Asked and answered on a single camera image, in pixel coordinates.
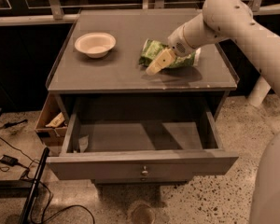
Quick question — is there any grey wooden cabinet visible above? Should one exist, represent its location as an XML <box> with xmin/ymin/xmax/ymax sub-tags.
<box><xmin>45</xmin><ymin>8</ymin><xmax>240</xmax><ymax>185</ymax></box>

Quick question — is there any cardboard box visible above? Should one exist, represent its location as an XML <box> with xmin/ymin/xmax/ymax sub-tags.
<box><xmin>35</xmin><ymin>94</ymin><xmax>67</xmax><ymax>146</ymax></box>

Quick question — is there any open grey top drawer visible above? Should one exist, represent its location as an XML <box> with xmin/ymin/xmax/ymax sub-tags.
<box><xmin>46</xmin><ymin>110</ymin><xmax>239</xmax><ymax>181</ymax></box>

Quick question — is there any yellow packet in box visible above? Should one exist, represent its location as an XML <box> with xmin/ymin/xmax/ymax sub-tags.
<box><xmin>46</xmin><ymin>112</ymin><xmax>65</xmax><ymax>128</ymax></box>

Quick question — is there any black power adapter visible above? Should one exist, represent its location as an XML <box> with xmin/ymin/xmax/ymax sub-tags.
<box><xmin>0</xmin><ymin>155</ymin><xmax>18</xmax><ymax>166</ymax></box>

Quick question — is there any black bar on floor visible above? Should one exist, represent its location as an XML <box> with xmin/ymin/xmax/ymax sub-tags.
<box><xmin>18</xmin><ymin>147</ymin><xmax>49</xmax><ymax>224</ymax></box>

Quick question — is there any metal window railing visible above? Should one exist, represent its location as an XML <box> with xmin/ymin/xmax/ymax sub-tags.
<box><xmin>0</xmin><ymin>0</ymin><xmax>280</xmax><ymax>28</ymax></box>

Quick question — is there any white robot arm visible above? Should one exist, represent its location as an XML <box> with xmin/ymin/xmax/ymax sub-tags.
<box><xmin>147</xmin><ymin>0</ymin><xmax>280</xmax><ymax>224</ymax></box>

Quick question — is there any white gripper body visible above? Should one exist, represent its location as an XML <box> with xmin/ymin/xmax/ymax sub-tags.
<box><xmin>168</xmin><ymin>25</ymin><xmax>195</xmax><ymax>57</ymax></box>

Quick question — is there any white paper bowl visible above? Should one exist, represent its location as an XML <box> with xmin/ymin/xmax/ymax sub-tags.
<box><xmin>75</xmin><ymin>33</ymin><xmax>116</xmax><ymax>59</ymax></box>

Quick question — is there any black cable on floor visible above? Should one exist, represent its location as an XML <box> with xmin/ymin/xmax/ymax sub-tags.
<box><xmin>0</xmin><ymin>132</ymin><xmax>96</xmax><ymax>224</ymax></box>

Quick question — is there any brass drawer knob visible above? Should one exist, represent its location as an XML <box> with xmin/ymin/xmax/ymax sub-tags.
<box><xmin>141</xmin><ymin>166</ymin><xmax>149</xmax><ymax>176</ymax></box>

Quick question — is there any black screwdriver on floor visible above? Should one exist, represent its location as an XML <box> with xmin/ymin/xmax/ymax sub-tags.
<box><xmin>0</xmin><ymin>119</ymin><xmax>28</xmax><ymax>130</ymax></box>

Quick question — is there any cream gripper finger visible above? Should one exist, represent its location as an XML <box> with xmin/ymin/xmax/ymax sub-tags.
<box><xmin>146</xmin><ymin>49</ymin><xmax>176</xmax><ymax>76</ymax></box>

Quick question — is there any green jalapeno chip bag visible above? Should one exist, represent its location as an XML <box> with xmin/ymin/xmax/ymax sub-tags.
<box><xmin>139</xmin><ymin>39</ymin><xmax>201</xmax><ymax>69</ymax></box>

